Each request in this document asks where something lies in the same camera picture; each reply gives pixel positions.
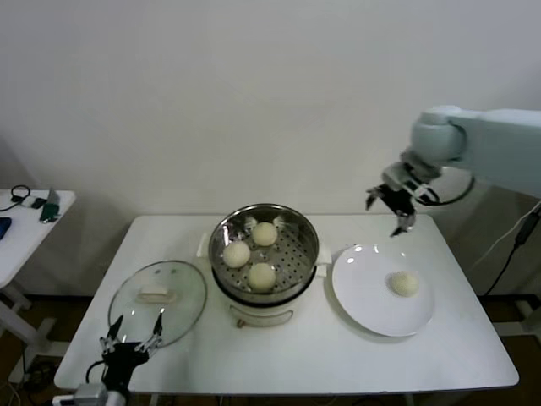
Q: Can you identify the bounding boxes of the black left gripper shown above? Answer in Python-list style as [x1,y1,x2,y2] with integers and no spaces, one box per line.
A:
[100,310,165,392]

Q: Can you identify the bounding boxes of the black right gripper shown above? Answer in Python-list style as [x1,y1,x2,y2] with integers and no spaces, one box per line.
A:
[364,181,418,239]

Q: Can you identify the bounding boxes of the round glass pot lid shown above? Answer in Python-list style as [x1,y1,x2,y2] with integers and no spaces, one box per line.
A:
[107,260,208,348]

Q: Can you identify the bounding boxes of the white steamed baozi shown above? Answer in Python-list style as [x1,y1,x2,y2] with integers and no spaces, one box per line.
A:
[222,242,251,269]
[386,270,419,297]
[248,262,277,294]
[252,222,279,247]

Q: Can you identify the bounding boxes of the perforated steel steamer basket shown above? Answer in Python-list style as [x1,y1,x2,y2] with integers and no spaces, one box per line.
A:
[196,204,333,305]

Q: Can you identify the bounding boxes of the round white plate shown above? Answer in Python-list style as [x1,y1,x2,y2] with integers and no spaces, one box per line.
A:
[331,243,436,338]

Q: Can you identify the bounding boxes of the cream electric cooker pot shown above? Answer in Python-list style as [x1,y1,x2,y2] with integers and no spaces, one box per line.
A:
[196,236,333,330]

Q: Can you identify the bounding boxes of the white side table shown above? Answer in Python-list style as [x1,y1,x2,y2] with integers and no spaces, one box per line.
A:
[0,188,78,373]

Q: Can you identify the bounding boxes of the white stand base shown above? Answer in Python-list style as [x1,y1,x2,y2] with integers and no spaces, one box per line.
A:
[494,295,541,339]

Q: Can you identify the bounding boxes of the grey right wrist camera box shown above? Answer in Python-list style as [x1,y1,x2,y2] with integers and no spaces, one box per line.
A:
[381,162,407,187]

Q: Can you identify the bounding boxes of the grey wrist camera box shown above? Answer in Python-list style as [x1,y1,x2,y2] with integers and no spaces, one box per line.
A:
[381,162,407,187]
[74,383,109,406]

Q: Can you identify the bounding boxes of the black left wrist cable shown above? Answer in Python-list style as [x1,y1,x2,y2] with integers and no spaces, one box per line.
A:
[85,359,107,386]

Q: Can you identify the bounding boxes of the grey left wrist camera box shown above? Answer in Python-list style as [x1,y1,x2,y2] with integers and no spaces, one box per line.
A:
[74,383,109,406]

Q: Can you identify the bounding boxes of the black floor cables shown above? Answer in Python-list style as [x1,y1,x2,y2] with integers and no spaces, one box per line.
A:
[16,359,56,386]

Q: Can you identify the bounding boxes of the white wall cable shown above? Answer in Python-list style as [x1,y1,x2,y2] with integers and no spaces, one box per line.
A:
[471,201,541,270]

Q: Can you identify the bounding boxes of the black power adapter cable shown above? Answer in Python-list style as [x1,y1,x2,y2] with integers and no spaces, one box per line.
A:
[484,211,541,297]

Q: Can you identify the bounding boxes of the green handled tool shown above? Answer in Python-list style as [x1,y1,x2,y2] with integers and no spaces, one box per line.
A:
[40,188,63,224]

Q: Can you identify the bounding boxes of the black looped cable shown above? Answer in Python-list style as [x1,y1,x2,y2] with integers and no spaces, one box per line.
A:
[0,184,33,212]

